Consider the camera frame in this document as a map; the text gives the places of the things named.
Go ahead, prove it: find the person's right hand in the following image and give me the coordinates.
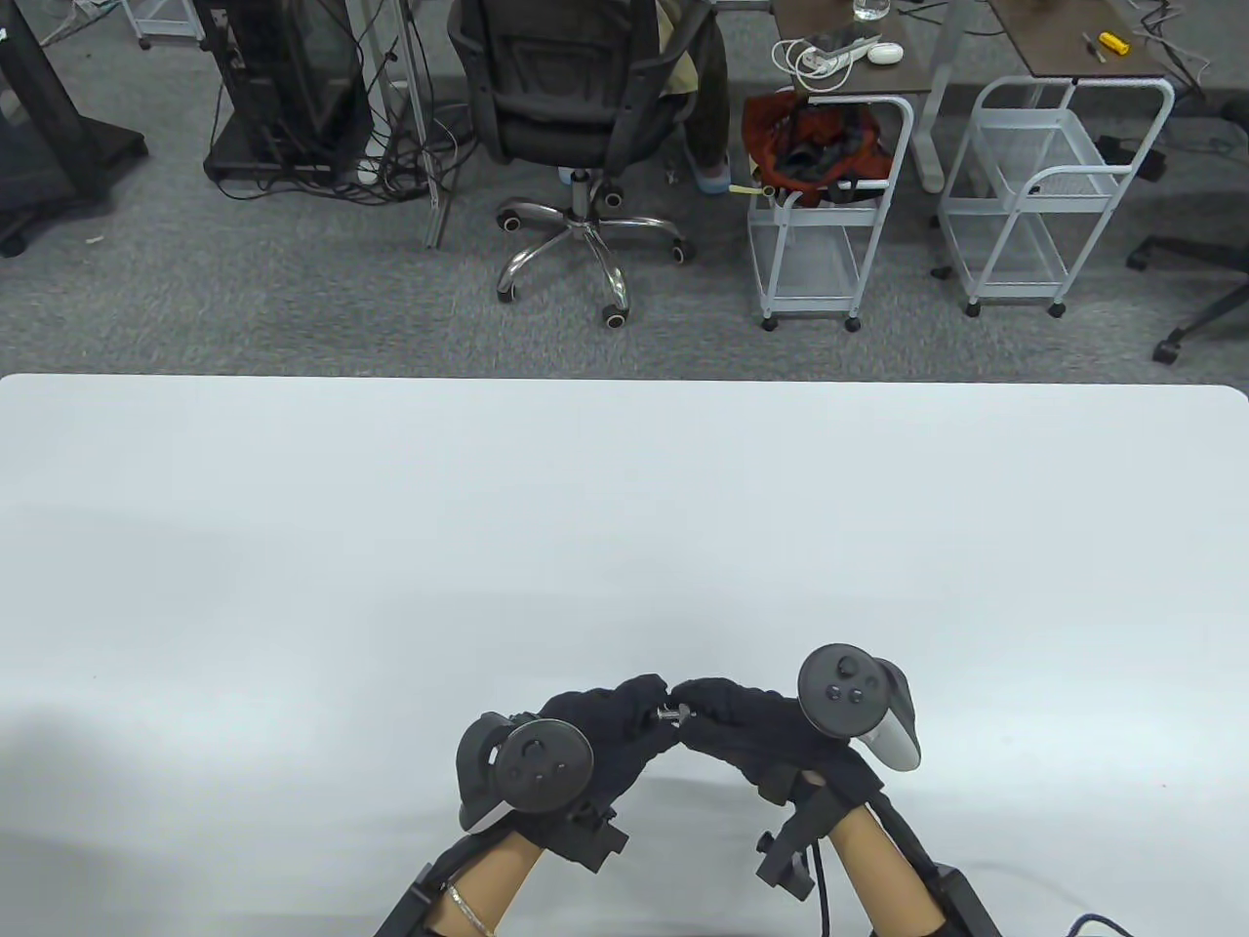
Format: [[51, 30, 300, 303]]
[[671, 678, 884, 806]]

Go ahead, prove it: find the person's left hand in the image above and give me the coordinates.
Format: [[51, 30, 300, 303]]
[[542, 673, 679, 811]]

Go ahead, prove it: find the black forearm sensor box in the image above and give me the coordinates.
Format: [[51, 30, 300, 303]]
[[927, 864, 996, 937], [376, 864, 435, 937]]

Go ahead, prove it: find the person's left forearm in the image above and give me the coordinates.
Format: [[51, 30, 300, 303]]
[[434, 830, 547, 937]]

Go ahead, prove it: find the person's right forearm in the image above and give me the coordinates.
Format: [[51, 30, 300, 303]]
[[829, 805, 947, 937]]

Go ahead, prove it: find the dark grey tracking controller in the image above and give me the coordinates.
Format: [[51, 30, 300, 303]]
[[797, 644, 921, 772], [456, 713, 593, 833]]

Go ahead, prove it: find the white metal trolley cart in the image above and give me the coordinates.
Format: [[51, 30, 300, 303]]
[[746, 93, 915, 333], [939, 76, 1177, 319]]

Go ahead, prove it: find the red and black bag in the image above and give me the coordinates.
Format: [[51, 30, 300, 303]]
[[742, 90, 894, 208]]

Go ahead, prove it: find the black office chair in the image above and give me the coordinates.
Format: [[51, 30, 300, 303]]
[[447, 0, 723, 330]]

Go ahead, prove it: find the black chair base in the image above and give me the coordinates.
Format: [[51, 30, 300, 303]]
[[1127, 234, 1249, 365]]

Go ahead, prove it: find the white desk leg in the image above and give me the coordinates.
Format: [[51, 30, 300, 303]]
[[912, 0, 980, 193]]

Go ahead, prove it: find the brown top desk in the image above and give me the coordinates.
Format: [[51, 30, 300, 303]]
[[990, 0, 1172, 79], [771, 0, 933, 97]]

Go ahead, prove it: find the white power strip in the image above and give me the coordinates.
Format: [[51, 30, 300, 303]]
[[798, 35, 884, 71]]

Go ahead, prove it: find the black power adapter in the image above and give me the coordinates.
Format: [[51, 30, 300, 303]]
[[1093, 135, 1167, 182]]

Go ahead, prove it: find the black computer tower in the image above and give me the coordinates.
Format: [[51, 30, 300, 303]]
[[192, 0, 377, 182]]

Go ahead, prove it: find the black rolling stand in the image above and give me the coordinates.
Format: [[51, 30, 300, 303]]
[[0, 0, 149, 257]]

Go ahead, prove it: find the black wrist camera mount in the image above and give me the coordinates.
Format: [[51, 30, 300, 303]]
[[756, 781, 860, 904], [556, 800, 628, 870]]

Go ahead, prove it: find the aluminium frame post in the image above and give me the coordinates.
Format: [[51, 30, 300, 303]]
[[363, 0, 458, 250]]

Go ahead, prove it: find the black cable bundle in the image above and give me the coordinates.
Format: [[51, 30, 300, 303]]
[[210, 93, 479, 206]]

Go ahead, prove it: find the coiled white cable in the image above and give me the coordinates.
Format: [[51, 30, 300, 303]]
[[773, 37, 852, 96]]

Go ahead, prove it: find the grey cable bundle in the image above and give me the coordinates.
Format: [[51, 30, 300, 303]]
[[1132, 0, 1216, 94]]

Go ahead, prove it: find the white wire rack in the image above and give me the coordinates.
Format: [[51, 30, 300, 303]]
[[122, 0, 208, 50]]

